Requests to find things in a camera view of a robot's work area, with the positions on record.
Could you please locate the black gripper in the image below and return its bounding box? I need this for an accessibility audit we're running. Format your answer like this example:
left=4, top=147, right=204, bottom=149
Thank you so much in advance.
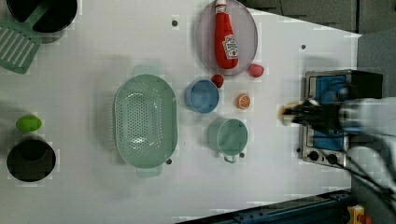
left=282, top=100, right=342, bottom=134

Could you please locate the peeled toy banana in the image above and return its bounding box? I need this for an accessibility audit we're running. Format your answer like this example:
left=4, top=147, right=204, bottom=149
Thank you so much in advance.
left=277, top=102, right=300, bottom=126

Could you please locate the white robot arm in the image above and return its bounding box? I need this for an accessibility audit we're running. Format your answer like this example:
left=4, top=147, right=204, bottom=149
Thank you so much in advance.
left=278, top=97, right=395, bottom=138

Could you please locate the silver black toaster oven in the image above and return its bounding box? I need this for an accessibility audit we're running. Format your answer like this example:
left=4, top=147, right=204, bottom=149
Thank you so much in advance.
left=301, top=70, right=383, bottom=168

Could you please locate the toy orange half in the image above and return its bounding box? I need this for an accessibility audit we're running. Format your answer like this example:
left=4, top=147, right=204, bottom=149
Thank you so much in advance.
left=235, top=93, right=250, bottom=110

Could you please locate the pink red strawberry toy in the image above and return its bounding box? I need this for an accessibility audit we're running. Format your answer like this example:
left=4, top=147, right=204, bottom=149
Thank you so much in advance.
left=247, top=63, right=264, bottom=77

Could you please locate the green plastic cup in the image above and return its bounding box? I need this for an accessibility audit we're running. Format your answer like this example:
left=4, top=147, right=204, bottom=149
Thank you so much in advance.
left=207, top=119, right=248, bottom=163

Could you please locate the small red strawberry toy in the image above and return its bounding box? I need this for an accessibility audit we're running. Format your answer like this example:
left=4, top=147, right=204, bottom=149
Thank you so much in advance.
left=211, top=75, right=224, bottom=88

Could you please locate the blue plastic bowl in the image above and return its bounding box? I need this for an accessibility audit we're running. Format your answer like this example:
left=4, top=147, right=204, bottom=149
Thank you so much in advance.
left=184, top=79, right=219, bottom=114

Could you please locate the grey round plate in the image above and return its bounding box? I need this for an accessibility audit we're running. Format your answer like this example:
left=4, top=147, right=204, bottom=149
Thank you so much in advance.
left=195, top=0, right=258, bottom=76

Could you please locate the red plush ketchup bottle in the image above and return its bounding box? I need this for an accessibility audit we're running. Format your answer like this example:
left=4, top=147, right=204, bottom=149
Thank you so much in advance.
left=214, top=0, right=238, bottom=69

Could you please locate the yellow red emergency button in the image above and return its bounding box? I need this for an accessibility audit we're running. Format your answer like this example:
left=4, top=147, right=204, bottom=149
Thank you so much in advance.
left=347, top=205, right=373, bottom=224

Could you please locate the green plastic colander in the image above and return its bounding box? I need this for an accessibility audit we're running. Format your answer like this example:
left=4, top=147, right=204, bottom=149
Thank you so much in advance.
left=113, top=64, right=177, bottom=178

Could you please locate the black pot top left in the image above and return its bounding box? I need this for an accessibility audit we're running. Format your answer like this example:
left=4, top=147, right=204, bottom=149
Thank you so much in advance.
left=6, top=0, right=78, bottom=44

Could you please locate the black pot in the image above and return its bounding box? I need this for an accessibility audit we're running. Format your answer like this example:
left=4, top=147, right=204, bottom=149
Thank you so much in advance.
left=7, top=139, right=56, bottom=182
left=6, top=0, right=78, bottom=44

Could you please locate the green toy lime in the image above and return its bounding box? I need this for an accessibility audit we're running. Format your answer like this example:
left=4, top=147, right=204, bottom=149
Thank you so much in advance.
left=16, top=115, right=42, bottom=133

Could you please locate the black pot lower left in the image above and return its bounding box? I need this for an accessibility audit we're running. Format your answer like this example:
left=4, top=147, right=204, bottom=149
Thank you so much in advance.
left=7, top=139, right=56, bottom=182

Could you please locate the green plastic spatula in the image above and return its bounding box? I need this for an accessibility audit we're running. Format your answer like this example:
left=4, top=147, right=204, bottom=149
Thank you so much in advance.
left=0, top=0, right=51, bottom=75

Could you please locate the blue metal frame rail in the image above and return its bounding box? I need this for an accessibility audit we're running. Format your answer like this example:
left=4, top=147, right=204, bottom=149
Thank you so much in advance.
left=177, top=190, right=356, bottom=224

